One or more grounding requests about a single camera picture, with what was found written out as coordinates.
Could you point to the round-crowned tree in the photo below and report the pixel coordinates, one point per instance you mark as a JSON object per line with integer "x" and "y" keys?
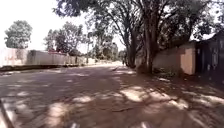
{"x": 18, "y": 33}

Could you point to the bare earth strip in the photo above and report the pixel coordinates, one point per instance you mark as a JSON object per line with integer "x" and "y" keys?
{"x": 200, "y": 96}

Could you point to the pale boundary wall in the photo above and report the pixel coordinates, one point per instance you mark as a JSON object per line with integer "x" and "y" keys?
{"x": 20, "y": 57}

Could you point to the row of trees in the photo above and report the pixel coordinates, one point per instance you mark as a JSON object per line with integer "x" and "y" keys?
{"x": 66, "y": 40}

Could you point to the dark building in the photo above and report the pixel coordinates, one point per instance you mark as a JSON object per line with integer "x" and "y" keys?
{"x": 210, "y": 56}

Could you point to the low plants along wall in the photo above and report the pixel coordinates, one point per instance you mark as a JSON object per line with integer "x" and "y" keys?
{"x": 163, "y": 72}

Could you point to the red-roofed building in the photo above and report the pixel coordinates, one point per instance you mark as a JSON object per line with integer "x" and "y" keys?
{"x": 56, "y": 52}

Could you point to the concrete kerb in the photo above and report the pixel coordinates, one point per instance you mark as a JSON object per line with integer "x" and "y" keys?
{"x": 115, "y": 69}

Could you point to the robot's own part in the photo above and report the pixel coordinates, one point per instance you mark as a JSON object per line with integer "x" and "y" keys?
{"x": 144, "y": 125}
{"x": 74, "y": 125}

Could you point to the grey boundary wall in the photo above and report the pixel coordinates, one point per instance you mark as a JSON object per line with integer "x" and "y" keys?
{"x": 170, "y": 58}

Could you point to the large tree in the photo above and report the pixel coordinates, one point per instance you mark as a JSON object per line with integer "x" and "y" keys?
{"x": 149, "y": 50}
{"x": 131, "y": 50}

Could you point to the grass verge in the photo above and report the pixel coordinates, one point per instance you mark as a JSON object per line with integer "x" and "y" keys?
{"x": 33, "y": 67}

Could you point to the grey asphalt road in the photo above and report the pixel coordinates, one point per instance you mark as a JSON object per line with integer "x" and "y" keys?
{"x": 50, "y": 83}

